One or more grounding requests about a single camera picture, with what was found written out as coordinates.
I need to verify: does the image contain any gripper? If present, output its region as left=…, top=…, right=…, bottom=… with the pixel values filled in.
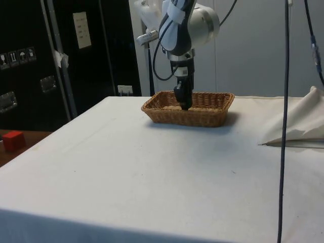
left=170, top=58, right=195, bottom=111

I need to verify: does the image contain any brown wicker basket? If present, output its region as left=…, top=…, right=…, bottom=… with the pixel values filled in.
left=141, top=91, right=235, bottom=128

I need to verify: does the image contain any white socket box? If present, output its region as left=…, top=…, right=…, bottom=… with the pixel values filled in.
left=117, top=85, right=134, bottom=97

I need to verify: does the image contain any brown wooden side table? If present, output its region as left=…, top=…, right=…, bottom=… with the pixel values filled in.
left=0, top=129, right=54, bottom=168

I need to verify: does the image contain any black cabinet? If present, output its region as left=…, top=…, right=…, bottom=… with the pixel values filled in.
left=0, top=0, right=142, bottom=132

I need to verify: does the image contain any red cube block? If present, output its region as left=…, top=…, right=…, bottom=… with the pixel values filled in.
left=2, top=131, right=26, bottom=152

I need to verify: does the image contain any black cable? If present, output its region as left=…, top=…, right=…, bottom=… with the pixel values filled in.
left=304, top=0, right=324, bottom=86
left=219, top=0, right=238, bottom=27
left=151, top=30, right=178, bottom=81
left=277, top=0, right=291, bottom=243

